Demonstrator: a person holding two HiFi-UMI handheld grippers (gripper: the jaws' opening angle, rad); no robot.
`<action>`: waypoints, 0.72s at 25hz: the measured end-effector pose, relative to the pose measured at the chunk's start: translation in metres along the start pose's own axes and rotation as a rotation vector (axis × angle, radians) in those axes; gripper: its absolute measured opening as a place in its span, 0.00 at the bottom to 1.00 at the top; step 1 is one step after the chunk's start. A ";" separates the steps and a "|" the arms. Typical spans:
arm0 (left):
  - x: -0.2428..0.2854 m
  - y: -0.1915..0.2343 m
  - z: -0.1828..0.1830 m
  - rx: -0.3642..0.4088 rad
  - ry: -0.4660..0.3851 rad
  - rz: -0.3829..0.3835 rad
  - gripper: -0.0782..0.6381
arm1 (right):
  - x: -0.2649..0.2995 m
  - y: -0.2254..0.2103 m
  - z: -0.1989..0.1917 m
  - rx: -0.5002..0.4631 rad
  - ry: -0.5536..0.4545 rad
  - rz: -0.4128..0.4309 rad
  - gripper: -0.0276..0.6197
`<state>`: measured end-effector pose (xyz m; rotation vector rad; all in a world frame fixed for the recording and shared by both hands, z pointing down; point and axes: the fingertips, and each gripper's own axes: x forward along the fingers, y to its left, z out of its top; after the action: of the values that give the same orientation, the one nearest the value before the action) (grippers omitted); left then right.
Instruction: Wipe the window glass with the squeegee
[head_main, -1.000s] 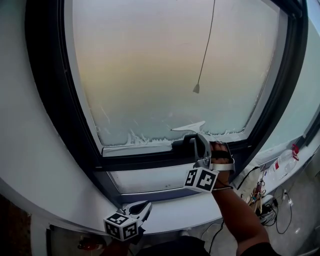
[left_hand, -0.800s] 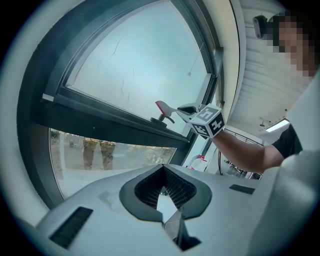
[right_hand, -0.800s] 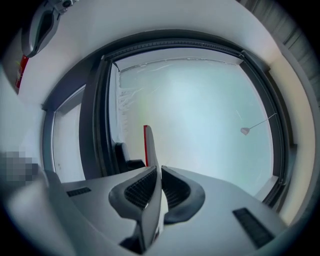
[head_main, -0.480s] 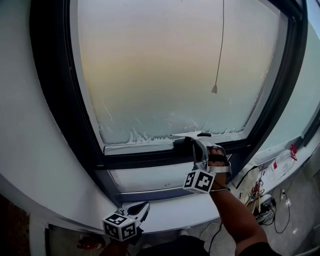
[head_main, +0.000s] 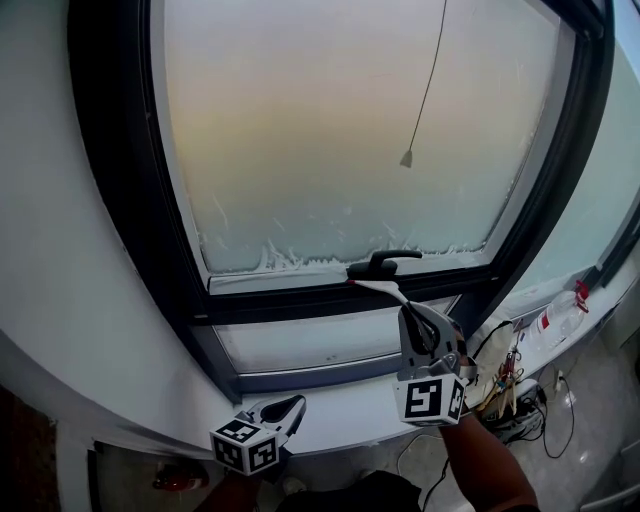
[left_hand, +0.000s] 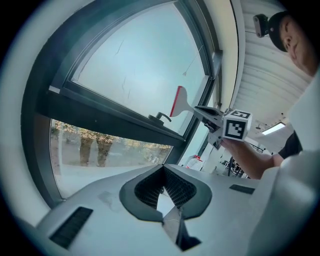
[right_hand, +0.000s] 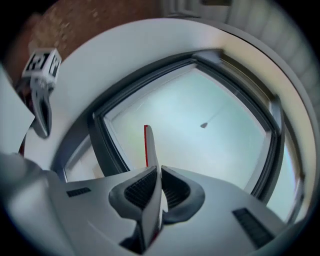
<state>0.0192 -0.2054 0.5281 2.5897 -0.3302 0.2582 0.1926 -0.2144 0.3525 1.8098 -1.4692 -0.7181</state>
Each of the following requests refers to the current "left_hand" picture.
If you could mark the black cap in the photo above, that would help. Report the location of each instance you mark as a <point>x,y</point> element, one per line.
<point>276,30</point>

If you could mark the clear plastic bottle red label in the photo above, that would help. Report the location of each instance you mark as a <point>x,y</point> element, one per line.
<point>195,162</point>

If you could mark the frosted window glass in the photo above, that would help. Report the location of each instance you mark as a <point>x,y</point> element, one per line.
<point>150,62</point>

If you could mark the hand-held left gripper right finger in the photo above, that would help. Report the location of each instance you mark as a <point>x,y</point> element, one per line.
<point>225,200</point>

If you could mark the ceiling light panel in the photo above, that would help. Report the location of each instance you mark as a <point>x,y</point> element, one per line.
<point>273,128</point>

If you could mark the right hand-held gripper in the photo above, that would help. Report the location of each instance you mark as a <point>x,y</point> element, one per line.
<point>235,128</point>

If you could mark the grey framed window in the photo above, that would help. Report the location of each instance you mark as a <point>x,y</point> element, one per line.
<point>50,100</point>

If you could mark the clear window pane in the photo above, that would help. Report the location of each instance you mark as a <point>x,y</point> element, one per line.
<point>100,155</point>

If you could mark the person's right forearm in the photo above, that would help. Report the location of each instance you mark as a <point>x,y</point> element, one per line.
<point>247,160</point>

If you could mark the white squeegee with red blade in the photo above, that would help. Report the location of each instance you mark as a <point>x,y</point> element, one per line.
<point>181,102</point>

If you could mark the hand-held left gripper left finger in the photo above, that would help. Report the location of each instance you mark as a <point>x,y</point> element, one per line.
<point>100,212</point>

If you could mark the person's black shirt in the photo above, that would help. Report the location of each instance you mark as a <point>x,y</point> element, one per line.
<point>291,147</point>

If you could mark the person's head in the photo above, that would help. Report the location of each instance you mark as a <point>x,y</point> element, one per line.
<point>300,47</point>

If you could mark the black head-worn camera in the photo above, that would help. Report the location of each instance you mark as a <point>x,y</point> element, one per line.
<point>261,25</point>

